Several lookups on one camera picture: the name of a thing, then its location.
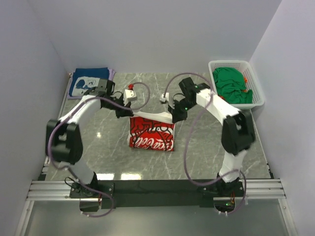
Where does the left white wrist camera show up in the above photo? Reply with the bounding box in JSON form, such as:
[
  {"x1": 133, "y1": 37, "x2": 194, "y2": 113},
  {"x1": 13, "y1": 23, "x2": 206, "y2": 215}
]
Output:
[{"x1": 123, "y1": 84, "x2": 137, "y2": 106}]

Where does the green t-shirt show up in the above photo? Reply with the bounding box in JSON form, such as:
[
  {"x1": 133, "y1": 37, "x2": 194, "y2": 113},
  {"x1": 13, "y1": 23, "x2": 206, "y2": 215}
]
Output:
[{"x1": 212, "y1": 67, "x2": 253, "y2": 104}]

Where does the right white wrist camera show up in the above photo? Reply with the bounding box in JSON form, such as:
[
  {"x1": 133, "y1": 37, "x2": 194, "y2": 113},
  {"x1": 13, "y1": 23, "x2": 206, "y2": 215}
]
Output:
[{"x1": 159, "y1": 92, "x2": 169, "y2": 104}]

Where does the aluminium extrusion rail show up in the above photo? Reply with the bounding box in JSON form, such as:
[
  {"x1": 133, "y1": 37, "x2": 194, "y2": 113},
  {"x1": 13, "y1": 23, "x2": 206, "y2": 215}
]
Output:
[{"x1": 26, "y1": 179, "x2": 286, "y2": 201}]

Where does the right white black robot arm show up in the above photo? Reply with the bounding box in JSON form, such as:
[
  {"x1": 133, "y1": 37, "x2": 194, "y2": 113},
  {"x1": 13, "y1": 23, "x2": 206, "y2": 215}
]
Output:
[{"x1": 160, "y1": 77, "x2": 255, "y2": 196}]

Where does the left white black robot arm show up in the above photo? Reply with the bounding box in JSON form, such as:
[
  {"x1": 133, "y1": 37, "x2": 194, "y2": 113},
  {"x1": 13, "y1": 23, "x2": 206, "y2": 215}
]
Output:
[{"x1": 46, "y1": 79, "x2": 136, "y2": 197}]

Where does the folded lilac t-shirt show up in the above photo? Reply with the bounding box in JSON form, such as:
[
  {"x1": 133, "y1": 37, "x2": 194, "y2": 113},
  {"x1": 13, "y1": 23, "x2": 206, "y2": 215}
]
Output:
[{"x1": 66, "y1": 68, "x2": 116, "y2": 100}]

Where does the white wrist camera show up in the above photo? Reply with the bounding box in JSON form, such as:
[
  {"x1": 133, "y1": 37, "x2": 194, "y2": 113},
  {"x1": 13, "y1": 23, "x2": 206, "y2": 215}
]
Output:
[
  {"x1": 159, "y1": 92, "x2": 169, "y2": 104},
  {"x1": 123, "y1": 84, "x2": 137, "y2": 106}
]

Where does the white plastic basket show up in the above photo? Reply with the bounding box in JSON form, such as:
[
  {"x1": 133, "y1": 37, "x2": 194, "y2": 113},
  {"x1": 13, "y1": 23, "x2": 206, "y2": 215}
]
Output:
[{"x1": 208, "y1": 60, "x2": 265, "y2": 109}]

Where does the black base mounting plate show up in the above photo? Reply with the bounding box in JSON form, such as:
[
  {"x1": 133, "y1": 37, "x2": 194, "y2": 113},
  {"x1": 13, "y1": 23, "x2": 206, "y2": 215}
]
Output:
[{"x1": 69, "y1": 178, "x2": 246, "y2": 212}]

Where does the white t-shirt red print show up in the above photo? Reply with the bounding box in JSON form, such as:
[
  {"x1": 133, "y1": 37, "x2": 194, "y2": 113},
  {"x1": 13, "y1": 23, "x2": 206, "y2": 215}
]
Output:
[{"x1": 127, "y1": 112, "x2": 175, "y2": 151}]

